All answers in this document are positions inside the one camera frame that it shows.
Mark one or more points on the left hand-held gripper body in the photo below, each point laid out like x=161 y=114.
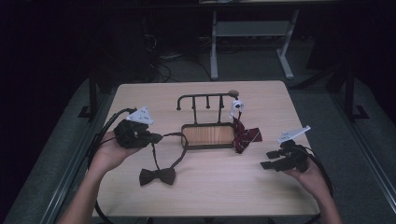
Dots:
x=130 y=135

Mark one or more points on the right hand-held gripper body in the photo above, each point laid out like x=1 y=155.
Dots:
x=297 y=157

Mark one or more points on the red striped bow tie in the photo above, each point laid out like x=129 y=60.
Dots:
x=244 y=135

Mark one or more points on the dark brown bow tie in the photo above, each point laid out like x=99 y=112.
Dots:
x=157 y=176

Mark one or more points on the black rack with wooden tray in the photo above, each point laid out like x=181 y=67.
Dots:
x=208 y=135

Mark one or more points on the person's right hand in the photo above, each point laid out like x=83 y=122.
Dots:
x=313 y=180

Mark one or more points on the person's left hand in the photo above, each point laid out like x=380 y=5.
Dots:
x=107 y=154

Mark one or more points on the black metal stand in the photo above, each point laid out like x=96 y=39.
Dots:
x=92 y=93
x=350 y=93

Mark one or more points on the grey metal rail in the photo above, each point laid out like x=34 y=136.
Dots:
x=372 y=155
x=63 y=183

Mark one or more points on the white metal desk frame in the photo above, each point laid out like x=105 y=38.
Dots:
x=249 y=28

